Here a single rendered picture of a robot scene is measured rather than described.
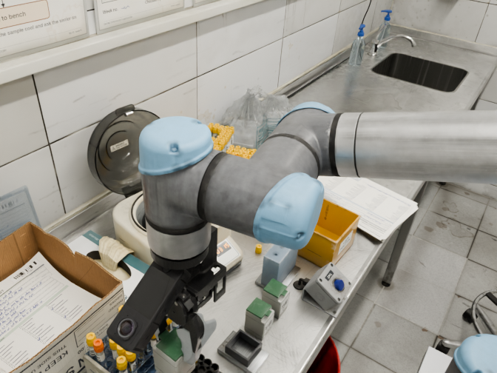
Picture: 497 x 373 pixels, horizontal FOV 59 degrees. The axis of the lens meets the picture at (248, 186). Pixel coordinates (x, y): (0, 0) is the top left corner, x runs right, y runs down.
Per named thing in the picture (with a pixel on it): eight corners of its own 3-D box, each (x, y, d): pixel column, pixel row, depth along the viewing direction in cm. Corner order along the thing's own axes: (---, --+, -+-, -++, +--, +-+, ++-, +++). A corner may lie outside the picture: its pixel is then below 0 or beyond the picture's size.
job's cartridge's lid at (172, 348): (171, 326, 66) (171, 323, 65) (195, 343, 63) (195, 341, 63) (151, 344, 63) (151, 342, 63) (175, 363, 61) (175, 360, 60)
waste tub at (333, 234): (329, 273, 108) (336, 243, 102) (283, 248, 114) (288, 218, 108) (353, 244, 117) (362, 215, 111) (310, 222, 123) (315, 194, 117)
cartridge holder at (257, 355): (254, 377, 85) (254, 367, 83) (217, 352, 89) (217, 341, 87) (268, 357, 89) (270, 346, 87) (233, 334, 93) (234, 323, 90)
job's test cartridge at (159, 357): (173, 350, 69) (171, 325, 65) (196, 368, 67) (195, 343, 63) (154, 368, 67) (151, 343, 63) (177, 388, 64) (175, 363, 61)
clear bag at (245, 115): (258, 167, 144) (262, 116, 133) (207, 158, 146) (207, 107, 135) (273, 131, 164) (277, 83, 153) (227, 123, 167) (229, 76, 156)
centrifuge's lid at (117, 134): (86, 122, 95) (67, 113, 99) (109, 218, 107) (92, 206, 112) (166, 95, 108) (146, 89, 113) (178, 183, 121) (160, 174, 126)
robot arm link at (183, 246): (179, 245, 47) (127, 212, 51) (180, 275, 50) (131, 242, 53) (224, 211, 52) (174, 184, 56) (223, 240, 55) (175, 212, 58)
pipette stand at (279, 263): (280, 297, 101) (285, 266, 95) (254, 283, 104) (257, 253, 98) (300, 270, 108) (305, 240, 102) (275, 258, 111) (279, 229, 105)
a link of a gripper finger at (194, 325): (210, 351, 59) (199, 301, 55) (202, 358, 58) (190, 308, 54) (185, 336, 62) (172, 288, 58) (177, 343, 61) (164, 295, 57)
